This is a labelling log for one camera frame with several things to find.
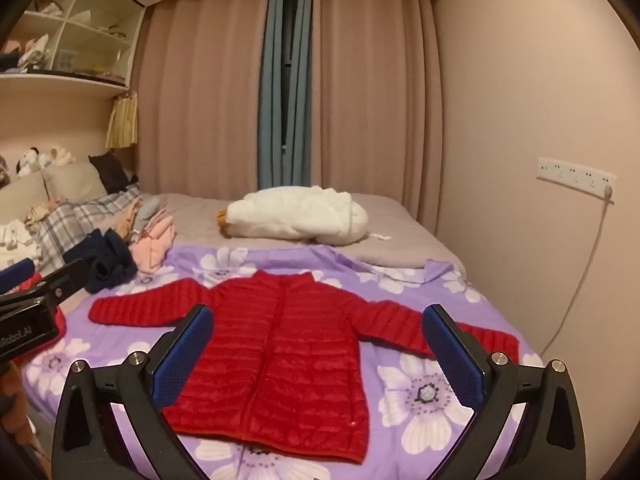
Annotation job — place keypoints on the white wall socket strip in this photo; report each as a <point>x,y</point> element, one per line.
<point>575,175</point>

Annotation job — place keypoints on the white puffer jacket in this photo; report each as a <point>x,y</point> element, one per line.
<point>300,217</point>

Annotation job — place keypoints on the purple floral bedsheet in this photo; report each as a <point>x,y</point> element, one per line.
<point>430,410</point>

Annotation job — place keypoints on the white shelf unit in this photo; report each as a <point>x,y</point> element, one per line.
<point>75,25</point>

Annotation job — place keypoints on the grey garment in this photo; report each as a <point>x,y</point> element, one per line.
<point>147,207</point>

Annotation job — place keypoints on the grey bedspread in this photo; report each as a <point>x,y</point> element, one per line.
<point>200,220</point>

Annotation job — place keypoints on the blue-grey curtain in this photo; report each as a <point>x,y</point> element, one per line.
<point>269,110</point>

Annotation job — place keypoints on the dark brown pillow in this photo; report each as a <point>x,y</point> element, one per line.
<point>112,172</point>

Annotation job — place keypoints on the beige pillow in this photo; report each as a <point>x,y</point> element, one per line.
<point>20,200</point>
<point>75,182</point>

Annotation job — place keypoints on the navy garment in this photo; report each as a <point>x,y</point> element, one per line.
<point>107,260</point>

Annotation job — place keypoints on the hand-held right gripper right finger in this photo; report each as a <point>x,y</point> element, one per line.
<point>452,355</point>

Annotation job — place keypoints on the red puffer jacket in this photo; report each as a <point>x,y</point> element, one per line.
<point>290,350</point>

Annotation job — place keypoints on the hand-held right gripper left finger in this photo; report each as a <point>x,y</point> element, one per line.
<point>182,355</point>

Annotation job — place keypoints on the peach garment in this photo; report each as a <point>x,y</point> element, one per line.
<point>127,220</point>

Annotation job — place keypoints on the beige plush toy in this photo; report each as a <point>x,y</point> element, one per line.
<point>60,154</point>

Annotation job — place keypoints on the white cloth bundle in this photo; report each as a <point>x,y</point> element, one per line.
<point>34,52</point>

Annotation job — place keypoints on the dark window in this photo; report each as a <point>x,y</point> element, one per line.
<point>290,85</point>

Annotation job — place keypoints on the pink curtain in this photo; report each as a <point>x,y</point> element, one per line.
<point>200,100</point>
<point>380,100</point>

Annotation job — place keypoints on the white printed cloth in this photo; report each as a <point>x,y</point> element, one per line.
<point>15,245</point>

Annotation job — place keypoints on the grey plaid cloth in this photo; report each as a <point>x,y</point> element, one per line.
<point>70,222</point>

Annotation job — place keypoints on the black and white plush toy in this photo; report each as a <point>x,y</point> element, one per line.
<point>29,159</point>

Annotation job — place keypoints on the person's left forearm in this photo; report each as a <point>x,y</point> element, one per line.
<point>9,400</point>

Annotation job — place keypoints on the yellow hanging cloth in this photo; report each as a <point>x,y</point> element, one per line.
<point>121,120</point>

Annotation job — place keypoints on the pink garment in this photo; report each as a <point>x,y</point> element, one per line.
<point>152,247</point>

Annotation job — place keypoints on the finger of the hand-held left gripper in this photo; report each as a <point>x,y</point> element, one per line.
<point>65,280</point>
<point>17,273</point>

